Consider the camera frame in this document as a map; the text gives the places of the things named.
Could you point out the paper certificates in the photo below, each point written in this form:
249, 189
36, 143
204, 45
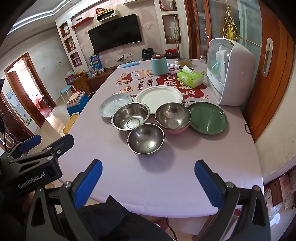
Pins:
279, 190

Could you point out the red wall shelf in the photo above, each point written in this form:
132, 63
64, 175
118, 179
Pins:
82, 22

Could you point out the blue patterned porcelain plate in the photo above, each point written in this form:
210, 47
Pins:
108, 106

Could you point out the wide-rim steel bowl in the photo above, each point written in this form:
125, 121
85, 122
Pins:
129, 115

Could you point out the blue face mask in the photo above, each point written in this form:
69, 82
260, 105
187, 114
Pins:
130, 64

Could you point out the yellow chair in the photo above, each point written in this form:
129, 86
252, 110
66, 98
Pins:
69, 122

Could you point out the white wall shelf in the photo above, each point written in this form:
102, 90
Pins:
107, 15

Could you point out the wooden doorway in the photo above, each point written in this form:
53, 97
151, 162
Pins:
13, 78

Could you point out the green tissue box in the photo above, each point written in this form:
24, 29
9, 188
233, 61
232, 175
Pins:
190, 78

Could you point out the stack of books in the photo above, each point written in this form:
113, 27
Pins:
75, 96

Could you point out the built-in wall shelf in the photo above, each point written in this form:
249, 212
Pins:
71, 44

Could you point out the green plate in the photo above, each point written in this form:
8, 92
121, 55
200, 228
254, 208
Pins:
208, 118

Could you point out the glass cup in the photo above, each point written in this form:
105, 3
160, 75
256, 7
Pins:
203, 59

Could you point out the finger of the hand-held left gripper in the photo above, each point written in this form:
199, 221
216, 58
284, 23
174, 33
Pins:
30, 141
62, 143

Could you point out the pink cloth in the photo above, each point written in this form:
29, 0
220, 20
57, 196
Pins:
160, 223

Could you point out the children's wall poster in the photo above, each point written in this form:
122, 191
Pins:
18, 109

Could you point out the printed pink tablecloth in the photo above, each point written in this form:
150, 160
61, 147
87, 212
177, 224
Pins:
185, 166

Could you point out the glass panel door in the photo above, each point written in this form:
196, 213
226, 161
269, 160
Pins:
198, 27

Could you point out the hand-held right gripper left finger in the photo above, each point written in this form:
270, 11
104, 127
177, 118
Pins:
89, 180

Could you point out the wooden sliding door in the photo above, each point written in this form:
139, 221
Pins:
275, 97

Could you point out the blue storage box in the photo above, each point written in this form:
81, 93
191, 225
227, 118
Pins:
77, 107

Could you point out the round steel bowl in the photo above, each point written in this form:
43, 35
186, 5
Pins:
145, 139

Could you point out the pink-sided steel bowl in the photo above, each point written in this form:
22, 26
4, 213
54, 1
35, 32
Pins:
172, 115

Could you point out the blue stool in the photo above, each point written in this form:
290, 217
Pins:
67, 89

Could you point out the person's dark clothing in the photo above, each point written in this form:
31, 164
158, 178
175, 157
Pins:
104, 220

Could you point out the blue colourful poster board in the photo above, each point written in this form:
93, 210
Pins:
95, 62

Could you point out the gold door ornament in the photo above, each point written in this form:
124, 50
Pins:
230, 23

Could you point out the teal canister with brown lid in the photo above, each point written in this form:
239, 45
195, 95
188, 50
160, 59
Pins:
159, 66

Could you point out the wooden television cabinet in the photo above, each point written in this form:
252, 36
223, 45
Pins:
92, 81

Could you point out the dark red container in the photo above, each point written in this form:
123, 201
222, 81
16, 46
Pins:
171, 52

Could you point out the black air fryer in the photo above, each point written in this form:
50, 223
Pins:
147, 54

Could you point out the red printed box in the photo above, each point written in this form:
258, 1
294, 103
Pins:
70, 78

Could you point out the plastic wrap roll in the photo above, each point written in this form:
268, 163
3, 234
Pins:
173, 66

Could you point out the black flat television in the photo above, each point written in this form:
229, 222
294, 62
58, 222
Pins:
114, 33

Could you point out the white countertop appliance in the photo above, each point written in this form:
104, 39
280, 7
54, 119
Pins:
235, 74

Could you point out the dark wooden cabinet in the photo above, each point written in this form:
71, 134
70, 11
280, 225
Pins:
11, 120

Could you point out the white plate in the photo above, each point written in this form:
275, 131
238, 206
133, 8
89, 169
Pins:
157, 95

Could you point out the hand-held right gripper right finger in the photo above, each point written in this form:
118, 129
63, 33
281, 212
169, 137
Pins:
208, 183

